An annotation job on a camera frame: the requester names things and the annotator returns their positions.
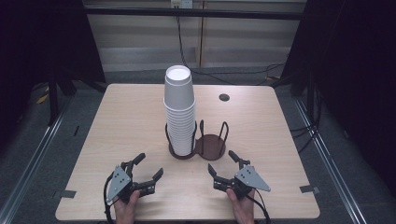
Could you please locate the person's right hand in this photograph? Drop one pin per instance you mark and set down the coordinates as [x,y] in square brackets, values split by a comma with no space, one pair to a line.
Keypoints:
[243,208]

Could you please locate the yellow floor tape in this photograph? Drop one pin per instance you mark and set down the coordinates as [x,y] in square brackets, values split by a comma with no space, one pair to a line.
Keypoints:
[42,99]

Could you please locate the black horizontal bar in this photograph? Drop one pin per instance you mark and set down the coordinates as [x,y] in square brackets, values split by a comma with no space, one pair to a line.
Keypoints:
[193,13]

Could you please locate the grey floor tape piece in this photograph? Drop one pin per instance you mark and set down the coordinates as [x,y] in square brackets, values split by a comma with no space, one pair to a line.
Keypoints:
[309,189]
[63,194]

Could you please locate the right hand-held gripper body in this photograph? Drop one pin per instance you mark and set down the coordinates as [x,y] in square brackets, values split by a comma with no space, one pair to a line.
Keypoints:
[249,179]

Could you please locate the round dark table grommet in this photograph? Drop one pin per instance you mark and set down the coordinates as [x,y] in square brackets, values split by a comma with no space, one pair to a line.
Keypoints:
[224,97]

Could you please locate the white wall outlet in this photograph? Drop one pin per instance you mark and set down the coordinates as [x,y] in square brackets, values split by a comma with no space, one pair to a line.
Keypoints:
[182,3]

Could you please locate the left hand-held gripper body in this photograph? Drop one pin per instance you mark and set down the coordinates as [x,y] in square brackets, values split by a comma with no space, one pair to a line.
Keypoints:
[120,183]

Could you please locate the stack of white cups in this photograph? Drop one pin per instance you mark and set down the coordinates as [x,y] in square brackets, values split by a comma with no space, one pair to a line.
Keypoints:
[180,133]

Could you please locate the metal floor rail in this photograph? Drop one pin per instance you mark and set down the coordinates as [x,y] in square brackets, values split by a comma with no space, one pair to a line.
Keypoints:
[31,161]
[330,161]

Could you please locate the person's left hand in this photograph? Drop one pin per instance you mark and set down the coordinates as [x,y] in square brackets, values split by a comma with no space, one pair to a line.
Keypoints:
[126,208]

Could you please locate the black curtain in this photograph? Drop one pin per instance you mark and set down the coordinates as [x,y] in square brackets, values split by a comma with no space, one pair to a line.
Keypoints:
[355,62]
[37,40]

